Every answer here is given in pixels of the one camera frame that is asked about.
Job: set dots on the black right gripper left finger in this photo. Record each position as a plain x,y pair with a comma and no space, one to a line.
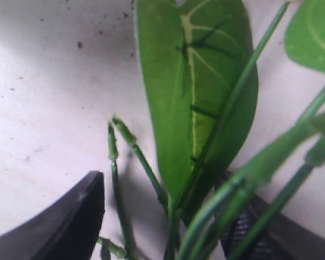
67,229

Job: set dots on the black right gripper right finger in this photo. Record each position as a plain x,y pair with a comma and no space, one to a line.
280,238

